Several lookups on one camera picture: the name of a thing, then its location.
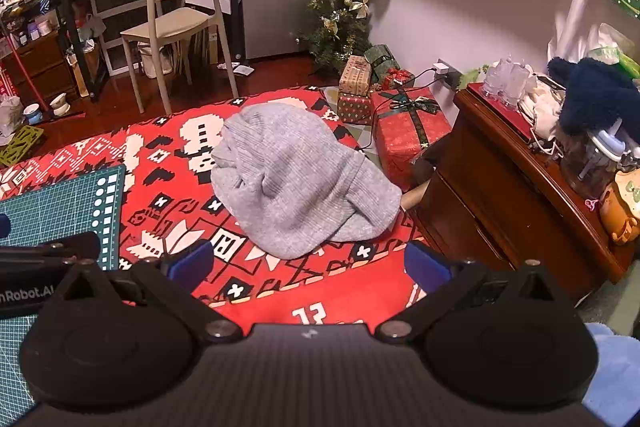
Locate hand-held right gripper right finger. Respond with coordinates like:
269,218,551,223
376,241,573,343

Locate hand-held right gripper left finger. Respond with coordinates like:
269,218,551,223
50,239,243,343

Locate grey polo shirt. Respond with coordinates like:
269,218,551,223
210,103,403,260

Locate green cutting mat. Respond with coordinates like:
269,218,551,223
0,164,127,425

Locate red patterned blanket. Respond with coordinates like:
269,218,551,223
0,86,441,325

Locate lime green grid mat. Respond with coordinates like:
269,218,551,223
0,125,45,168

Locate dark wooden nightstand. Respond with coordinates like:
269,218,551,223
412,89,640,303

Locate large red gift box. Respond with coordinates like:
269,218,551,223
370,86,453,192

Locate red broom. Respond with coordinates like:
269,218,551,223
0,19,51,112

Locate brown wooden drawer cabinet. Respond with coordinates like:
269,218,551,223
0,29,81,108

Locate red green patterned gift box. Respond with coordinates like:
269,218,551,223
337,92,375,125

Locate small red bow gift box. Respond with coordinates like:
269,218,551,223
382,68,416,92

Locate clear jar blue lid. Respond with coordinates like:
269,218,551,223
560,127,631,200

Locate cream cloth pouch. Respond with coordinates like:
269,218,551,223
520,77,566,140

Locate clear bottle set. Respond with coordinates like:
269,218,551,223
482,54,536,105

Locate white tote bag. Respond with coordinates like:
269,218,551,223
137,41,173,80

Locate light blue fleece clothing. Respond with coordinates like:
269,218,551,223
582,322,640,427

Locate beige plastic chair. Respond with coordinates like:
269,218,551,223
120,0,241,115

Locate white drawer unit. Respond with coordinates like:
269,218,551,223
89,0,151,75

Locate dark blue plush toy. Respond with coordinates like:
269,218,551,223
547,57,640,142

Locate small Christmas tree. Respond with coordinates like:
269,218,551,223
297,0,373,68

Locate white crinkled plastic bag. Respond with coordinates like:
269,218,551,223
547,0,636,62

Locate black power cable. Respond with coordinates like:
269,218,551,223
357,67,441,152

